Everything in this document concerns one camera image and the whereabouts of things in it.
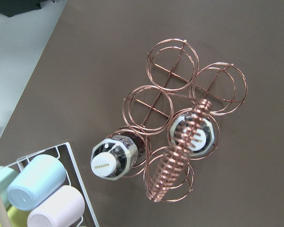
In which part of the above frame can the copper wire bottle basket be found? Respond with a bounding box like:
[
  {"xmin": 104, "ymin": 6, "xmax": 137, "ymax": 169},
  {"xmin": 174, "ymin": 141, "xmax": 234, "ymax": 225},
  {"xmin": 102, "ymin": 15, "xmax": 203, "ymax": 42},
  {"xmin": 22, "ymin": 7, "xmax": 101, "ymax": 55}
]
[{"xmin": 122, "ymin": 38, "xmax": 248, "ymax": 202}]

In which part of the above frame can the tea bottle white cap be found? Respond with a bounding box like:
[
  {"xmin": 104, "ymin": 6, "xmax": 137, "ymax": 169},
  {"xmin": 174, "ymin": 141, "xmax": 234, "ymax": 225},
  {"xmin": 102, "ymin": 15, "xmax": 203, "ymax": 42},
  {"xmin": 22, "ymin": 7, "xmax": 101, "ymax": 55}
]
[
  {"xmin": 168, "ymin": 111, "xmax": 215, "ymax": 160},
  {"xmin": 90, "ymin": 131, "xmax": 146, "ymax": 181}
]

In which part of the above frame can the white cup rack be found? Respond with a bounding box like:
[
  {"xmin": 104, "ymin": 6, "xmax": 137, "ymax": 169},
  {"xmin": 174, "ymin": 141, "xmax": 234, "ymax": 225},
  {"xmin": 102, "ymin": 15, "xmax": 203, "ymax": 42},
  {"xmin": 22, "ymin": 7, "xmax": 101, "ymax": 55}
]
[{"xmin": 16, "ymin": 142, "xmax": 100, "ymax": 227}]

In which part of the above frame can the light blue cup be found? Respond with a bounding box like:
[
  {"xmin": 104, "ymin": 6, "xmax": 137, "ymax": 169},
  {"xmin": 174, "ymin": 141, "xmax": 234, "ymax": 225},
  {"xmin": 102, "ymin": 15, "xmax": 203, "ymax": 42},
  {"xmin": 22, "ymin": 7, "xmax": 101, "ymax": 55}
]
[{"xmin": 7, "ymin": 154, "xmax": 66, "ymax": 211}]

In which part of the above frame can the pink cup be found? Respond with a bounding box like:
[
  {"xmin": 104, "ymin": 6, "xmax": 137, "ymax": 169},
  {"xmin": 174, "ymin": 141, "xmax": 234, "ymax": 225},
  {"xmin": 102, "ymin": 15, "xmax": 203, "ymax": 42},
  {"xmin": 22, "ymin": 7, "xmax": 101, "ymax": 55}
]
[{"xmin": 27, "ymin": 185, "xmax": 85, "ymax": 227}]

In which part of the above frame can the mint green cup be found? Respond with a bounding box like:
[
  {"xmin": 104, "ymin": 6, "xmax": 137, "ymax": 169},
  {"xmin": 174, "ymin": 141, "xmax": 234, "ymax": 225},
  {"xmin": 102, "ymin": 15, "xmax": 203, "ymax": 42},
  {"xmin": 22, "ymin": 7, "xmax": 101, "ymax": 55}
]
[{"xmin": 0, "ymin": 166, "xmax": 19, "ymax": 209}]

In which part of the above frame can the black equipment on side table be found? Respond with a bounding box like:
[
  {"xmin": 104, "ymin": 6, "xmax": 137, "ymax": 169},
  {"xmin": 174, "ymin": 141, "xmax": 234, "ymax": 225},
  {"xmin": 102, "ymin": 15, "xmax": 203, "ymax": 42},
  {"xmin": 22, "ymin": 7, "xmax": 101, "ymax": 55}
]
[{"xmin": 0, "ymin": 0, "xmax": 68, "ymax": 17}]

